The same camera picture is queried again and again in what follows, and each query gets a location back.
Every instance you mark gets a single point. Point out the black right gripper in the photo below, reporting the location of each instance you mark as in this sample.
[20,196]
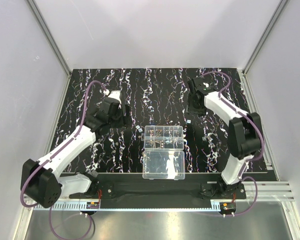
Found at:
[194,107]

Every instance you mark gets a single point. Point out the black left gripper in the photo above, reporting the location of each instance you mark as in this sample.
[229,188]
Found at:
[125,116]

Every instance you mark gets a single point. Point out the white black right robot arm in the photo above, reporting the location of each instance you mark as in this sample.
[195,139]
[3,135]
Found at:
[245,137]

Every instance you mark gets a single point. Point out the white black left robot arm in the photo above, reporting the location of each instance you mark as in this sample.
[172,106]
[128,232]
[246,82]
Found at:
[41,180]

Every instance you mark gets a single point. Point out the clear plastic organizer box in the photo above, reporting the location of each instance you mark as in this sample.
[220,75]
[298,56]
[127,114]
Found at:
[162,161]

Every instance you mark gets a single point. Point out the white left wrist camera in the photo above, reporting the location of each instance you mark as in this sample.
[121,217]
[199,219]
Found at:
[115,94]

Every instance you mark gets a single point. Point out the grey cable duct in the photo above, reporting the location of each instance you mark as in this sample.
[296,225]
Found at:
[138,206]

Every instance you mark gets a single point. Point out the aluminium frame profile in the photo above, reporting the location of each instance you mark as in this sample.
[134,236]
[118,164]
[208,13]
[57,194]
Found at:
[48,35]

